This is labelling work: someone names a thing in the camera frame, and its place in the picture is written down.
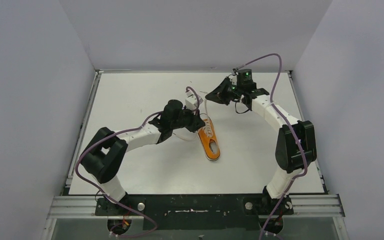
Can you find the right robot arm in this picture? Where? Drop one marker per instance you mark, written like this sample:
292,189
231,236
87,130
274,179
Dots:
296,142

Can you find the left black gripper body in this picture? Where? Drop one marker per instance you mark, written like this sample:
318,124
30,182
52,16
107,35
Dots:
194,120

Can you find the white shoelace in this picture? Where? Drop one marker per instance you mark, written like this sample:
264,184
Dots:
188,136

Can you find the orange canvas sneaker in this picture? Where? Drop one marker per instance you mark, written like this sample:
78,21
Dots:
208,139

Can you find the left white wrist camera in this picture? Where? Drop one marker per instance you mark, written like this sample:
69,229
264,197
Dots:
192,102

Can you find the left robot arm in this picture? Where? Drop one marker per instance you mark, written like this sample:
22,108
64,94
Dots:
104,154

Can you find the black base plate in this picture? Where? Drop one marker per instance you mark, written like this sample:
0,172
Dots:
204,211

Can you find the aluminium frame rail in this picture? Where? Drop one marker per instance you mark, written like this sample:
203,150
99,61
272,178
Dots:
304,206

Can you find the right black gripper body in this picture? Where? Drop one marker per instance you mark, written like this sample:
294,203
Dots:
236,90

